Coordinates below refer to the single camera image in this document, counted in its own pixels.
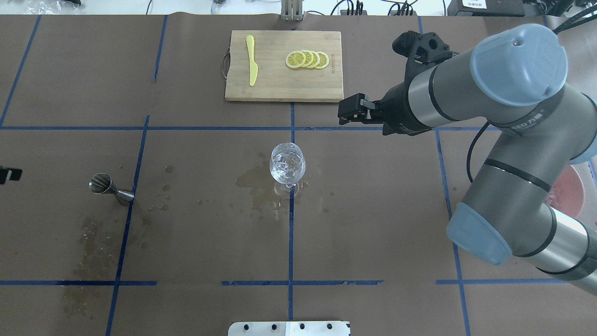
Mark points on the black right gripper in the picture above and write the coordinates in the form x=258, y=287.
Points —
x=398, y=109

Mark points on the steel double jigger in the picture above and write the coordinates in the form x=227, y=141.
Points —
x=103, y=184

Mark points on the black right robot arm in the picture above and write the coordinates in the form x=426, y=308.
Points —
x=516, y=80

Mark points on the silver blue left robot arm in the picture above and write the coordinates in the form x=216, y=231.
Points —
x=9, y=174

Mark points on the clear wine glass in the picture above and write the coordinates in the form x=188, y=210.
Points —
x=287, y=167

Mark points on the lemon slice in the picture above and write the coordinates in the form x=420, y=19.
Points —
x=323, y=60
x=308, y=59
x=315, y=59
x=295, y=59

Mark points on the bamboo cutting board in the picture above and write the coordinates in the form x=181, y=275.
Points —
x=278, y=83

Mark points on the yellow plastic knife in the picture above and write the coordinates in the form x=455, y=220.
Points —
x=253, y=66

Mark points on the black power adapter box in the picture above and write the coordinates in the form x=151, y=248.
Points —
x=494, y=8

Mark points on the pink plastic bowl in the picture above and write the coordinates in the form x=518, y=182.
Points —
x=567, y=195

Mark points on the clear plastic bag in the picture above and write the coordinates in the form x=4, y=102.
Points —
x=48, y=7

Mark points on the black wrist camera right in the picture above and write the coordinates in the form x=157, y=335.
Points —
x=423, y=52

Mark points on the aluminium frame post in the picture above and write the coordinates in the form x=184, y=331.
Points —
x=292, y=10

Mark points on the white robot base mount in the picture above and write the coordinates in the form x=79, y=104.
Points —
x=290, y=328

